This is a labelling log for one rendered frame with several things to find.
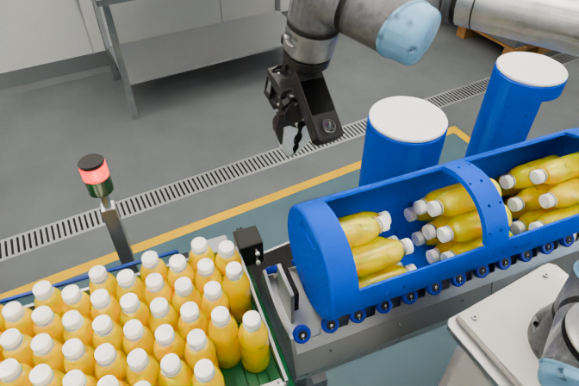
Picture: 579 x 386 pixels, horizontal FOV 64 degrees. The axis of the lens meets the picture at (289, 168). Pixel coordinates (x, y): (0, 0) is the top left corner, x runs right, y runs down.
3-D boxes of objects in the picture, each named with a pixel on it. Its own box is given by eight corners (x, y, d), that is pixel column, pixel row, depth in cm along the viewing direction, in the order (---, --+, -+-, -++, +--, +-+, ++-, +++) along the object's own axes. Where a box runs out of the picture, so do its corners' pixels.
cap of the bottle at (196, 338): (188, 351, 97) (186, 347, 96) (187, 334, 100) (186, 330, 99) (207, 347, 98) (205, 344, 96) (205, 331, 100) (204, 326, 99)
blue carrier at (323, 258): (607, 242, 134) (653, 164, 116) (330, 345, 110) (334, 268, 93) (533, 183, 155) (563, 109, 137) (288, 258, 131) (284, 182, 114)
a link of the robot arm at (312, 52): (349, 36, 64) (296, 44, 61) (341, 64, 67) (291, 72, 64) (324, 7, 68) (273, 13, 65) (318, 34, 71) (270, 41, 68)
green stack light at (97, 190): (115, 195, 120) (110, 180, 116) (89, 201, 118) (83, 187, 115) (113, 178, 124) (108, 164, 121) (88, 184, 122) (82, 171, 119)
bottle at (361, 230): (306, 238, 114) (370, 217, 118) (316, 264, 111) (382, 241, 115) (309, 227, 108) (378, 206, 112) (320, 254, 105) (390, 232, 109)
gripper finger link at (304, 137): (294, 133, 86) (302, 96, 80) (308, 156, 83) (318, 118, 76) (279, 137, 85) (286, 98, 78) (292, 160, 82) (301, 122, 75)
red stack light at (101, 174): (110, 180, 116) (106, 169, 114) (83, 187, 115) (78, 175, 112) (108, 164, 121) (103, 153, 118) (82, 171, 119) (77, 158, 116)
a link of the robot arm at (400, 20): (463, -10, 57) (386, -44, 60) (426, 24, 50) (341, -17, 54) (438, 45, 63) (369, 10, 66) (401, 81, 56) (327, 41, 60)
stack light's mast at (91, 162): (121, 210, 124) (104, 165, 113) (96, 216, 122) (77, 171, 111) (118, 195, 128) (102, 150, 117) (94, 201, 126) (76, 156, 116)
